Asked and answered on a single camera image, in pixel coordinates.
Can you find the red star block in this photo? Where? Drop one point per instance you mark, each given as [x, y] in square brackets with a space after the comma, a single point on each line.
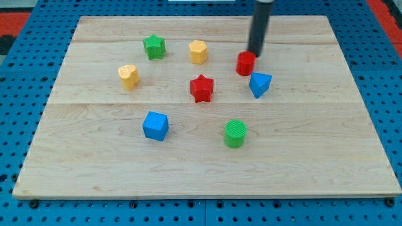
[202, 88]

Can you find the green star block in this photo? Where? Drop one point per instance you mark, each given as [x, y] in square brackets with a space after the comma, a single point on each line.
[154, 47]

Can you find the blue triangle block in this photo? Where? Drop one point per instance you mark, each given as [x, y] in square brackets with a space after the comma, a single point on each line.
[259, 83]

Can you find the green cylinder block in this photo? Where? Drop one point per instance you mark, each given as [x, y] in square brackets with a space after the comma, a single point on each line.
[235, 133]

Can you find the yellow heart block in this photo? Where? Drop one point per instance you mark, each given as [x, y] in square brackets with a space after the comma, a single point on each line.
[129, 76]

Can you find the yellow hexagon block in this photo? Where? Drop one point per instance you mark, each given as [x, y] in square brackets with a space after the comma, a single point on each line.
[198, 51]

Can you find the blue cube block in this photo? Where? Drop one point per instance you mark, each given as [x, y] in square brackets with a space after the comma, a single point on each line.
[155, 126]

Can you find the light wooden board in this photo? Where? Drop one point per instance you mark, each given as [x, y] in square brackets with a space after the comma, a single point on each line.
[308, 136]

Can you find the red cylinder block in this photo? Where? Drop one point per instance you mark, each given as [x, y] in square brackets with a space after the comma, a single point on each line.
[245, 63]

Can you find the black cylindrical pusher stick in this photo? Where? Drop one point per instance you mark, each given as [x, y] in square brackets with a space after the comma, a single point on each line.
[259, 25]

